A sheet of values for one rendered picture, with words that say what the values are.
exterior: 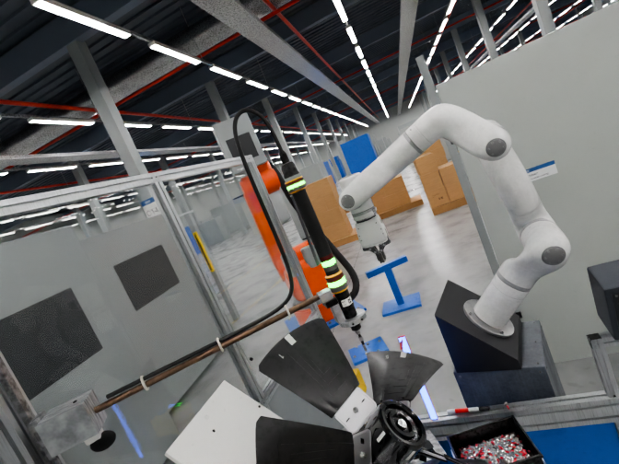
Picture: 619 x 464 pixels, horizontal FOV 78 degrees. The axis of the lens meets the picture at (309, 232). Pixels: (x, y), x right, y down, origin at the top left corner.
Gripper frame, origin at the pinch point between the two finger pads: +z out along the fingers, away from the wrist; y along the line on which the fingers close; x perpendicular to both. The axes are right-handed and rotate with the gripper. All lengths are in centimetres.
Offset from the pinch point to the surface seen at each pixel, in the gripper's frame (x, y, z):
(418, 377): 38.0, -6.3, 25.2
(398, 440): 66, -5, 20
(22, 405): 90, 55, -18
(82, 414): 87, 46, -12
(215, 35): -685, 327, -396
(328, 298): 54, 2, -9
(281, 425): 79, 10, 3
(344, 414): 59, 8, 18
